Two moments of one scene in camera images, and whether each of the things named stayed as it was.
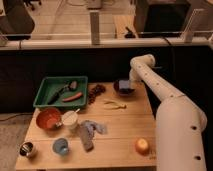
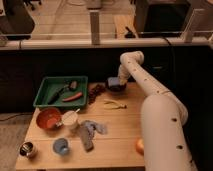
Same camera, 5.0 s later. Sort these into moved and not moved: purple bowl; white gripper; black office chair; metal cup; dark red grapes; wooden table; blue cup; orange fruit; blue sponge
Moved: blue sponge; white gripper; purple bowl
Not moved: dark red grapes; black office chair; orange fruit; wooden table; blue cup; metal cup
